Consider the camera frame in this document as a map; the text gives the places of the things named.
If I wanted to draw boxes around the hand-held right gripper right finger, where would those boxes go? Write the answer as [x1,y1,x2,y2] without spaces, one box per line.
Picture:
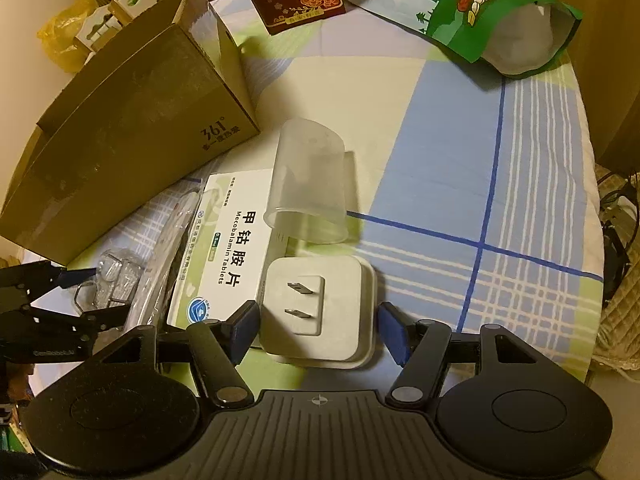
[377,302,549,407]

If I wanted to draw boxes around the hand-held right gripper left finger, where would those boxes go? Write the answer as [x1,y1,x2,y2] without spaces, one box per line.
[92,301,261,409]

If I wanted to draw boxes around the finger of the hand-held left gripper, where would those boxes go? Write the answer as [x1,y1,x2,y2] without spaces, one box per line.
[0,260,99,313]
[19,304,129,347]

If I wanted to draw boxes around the clear plastic wrapper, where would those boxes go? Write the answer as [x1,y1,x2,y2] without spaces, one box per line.
[74,249,142,317]

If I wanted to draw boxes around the white power adapter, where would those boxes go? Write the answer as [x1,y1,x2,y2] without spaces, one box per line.
[259,255,379,370]

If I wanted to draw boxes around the white medicine box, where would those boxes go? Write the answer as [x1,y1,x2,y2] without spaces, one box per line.
[166,169,297,333]

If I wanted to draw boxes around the long clear plastic packet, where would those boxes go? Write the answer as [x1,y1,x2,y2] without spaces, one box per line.
[127,187,207,332]

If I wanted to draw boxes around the plaid tablecloth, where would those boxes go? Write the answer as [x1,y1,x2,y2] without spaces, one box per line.
[30,0,605,401]

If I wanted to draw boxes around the brown cardboard box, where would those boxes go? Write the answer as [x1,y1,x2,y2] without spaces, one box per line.
[0,0,262,267]

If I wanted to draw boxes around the translucent plastic cup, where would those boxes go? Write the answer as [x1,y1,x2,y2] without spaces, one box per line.
[263,118,357,245]

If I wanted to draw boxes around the beige woven basket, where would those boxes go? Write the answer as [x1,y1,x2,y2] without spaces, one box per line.
[592,270,640,378]

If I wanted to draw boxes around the yellow plastic bag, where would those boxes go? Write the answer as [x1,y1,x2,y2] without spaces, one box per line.
[36,0,99,74]

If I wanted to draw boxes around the green cartoon printed pouch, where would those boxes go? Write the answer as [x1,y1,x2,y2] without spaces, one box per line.
[339,0,585,79]

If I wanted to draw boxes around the wooden cabinet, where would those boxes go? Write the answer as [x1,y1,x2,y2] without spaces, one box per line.
[517,0,640,173]

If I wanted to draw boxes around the black cables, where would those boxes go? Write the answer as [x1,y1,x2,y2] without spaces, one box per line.
[596,169,640,311]

